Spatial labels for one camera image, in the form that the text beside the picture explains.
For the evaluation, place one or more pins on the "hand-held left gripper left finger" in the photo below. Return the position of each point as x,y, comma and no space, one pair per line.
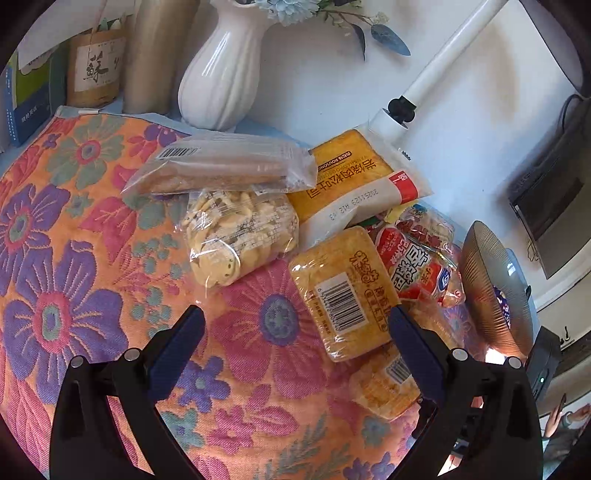
178,350

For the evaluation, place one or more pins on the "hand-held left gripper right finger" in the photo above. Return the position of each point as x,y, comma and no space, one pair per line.
413,341

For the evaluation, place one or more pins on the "small yellow cake packet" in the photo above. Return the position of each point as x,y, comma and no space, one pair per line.
341,295
378,387

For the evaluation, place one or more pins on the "brown ribbed bowl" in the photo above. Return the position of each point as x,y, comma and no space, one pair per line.
485,286

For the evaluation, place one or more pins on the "clear brown bread packet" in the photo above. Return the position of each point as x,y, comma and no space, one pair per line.
221,161

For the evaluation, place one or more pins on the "red and white snack packet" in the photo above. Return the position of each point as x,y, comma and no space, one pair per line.
406,267

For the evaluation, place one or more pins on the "clear red-printed snack packet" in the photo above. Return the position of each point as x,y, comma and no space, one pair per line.
425,224

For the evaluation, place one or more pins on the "floral quilted cloth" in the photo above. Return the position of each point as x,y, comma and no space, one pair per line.
92,258

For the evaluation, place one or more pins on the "clear bag of cookies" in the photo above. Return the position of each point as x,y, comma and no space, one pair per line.
231,235

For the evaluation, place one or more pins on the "black box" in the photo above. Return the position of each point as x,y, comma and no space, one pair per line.
545,360

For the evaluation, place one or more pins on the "large yellow bread packet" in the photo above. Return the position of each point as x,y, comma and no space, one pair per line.
351,184

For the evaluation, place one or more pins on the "black monitor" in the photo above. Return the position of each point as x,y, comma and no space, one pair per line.
554,194

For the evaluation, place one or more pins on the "white desk lamp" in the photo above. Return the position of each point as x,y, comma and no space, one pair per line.
438,69

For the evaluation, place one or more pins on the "white ribbed vase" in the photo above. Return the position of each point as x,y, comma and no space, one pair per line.
221,69

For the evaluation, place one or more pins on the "blue and green book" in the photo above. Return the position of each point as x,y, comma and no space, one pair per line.
27,106

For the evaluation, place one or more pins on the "bamboo pen holder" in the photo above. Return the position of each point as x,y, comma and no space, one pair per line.
97,69

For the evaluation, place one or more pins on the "beige thermos bottle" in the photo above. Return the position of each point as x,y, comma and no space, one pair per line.
157,55

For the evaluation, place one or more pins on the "blue and white artificial flowers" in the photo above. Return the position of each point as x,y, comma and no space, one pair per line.
286,9

